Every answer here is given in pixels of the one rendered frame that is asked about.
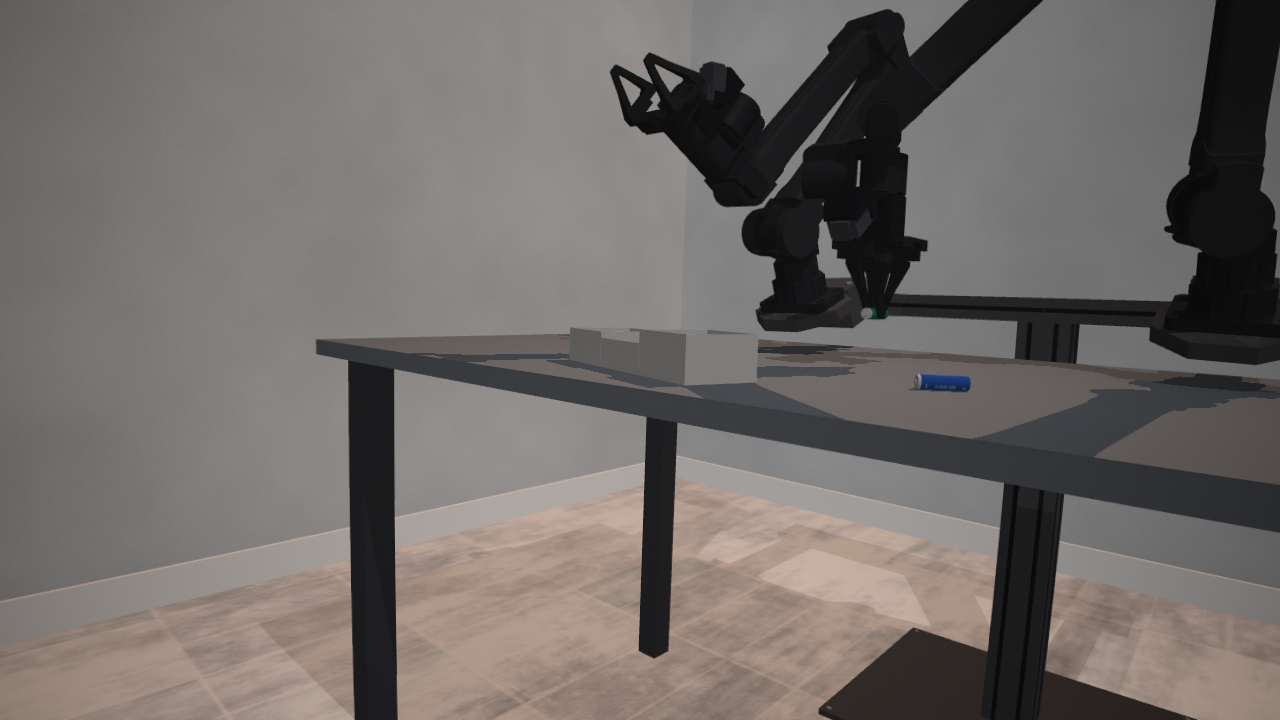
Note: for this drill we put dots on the blue aa battery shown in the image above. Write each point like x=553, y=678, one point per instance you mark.
x=942, y=382

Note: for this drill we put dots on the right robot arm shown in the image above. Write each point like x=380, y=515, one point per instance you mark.
x=788, y=232

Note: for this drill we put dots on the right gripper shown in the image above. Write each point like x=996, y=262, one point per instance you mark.
x=686, y=139

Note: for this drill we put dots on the row of three labelled bins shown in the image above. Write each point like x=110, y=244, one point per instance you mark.
x=680, y=356

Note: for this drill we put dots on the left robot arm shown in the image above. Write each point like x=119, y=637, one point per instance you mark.
x=1226, y=216

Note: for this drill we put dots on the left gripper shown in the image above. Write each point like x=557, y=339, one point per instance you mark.
x=874, y=255

